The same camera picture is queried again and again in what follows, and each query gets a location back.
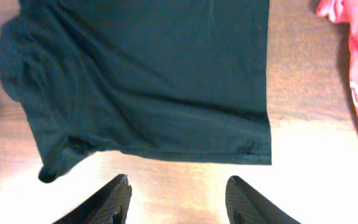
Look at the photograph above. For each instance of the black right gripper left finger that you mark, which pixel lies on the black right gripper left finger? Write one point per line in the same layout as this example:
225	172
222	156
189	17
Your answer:
109	205

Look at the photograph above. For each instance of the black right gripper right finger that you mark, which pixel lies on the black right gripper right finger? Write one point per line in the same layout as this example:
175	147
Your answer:
245	205

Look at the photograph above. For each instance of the black polo shirt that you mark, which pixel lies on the black polo shirt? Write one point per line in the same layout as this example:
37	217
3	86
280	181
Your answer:
177	80

